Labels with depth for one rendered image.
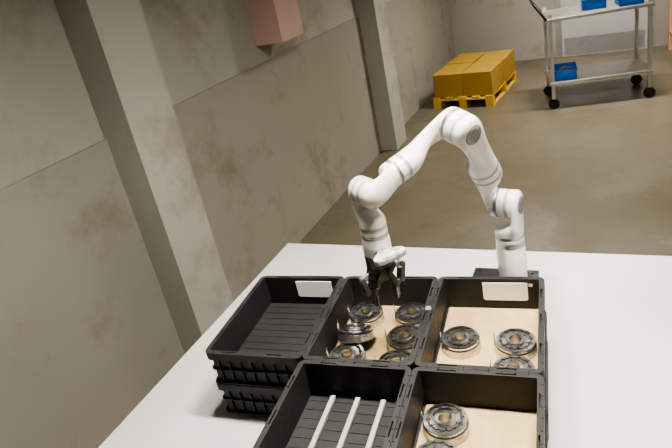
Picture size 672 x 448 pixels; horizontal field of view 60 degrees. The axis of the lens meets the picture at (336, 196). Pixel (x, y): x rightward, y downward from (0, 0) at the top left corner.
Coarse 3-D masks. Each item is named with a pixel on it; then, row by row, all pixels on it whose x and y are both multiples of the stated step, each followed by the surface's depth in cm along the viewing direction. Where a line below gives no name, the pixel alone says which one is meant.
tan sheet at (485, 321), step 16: (448, 320) 170; (464, 320) 169; (480, 320) 167; (496, 320) 166; (512, 320) 164; (528, 320) 163; (480, 336) 161; (496, 336) 159; (480, 352) 155; (496, 352) 154
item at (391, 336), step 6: (408, 324) 167; (390, 330) 166; (396, 330) 165; (414, 330) 164; (390, 336) 164; (414, 336) 161; (390, 342) 161; (396, 342) 160; (402, 342) 160; (408, 342) 159; (402, 348) 158
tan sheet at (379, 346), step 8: (384, 312) 180; (392, 312) 179; (384, 320) 176; (392, 320) 175; (376, 328) 173; (384, 328) 172; (392, 328) 172; (376, 336) 170; (384, 336) 169; (360, 344) 168; (368, 344) 167; (376, 344) 166; (384, 344) 166; (368, 352) 164; (376, 352) 163; (384, 352) 162
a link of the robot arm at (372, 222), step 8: (360, 176) 145; (352, 184) 144; (352, 200) 146; (360, 208) 147; (368, 208) 147; (376, 208) 148; (360, 216) 146; (368, 216) 145; (376, 216) 145; (384, 216) 146; (360, 224) 146; (368, 224) 144; (376, 224) 144; (384, 224) 146; (360, 232) 148; (368, 232) 145; (376, 232) 145; (384, 232) 146
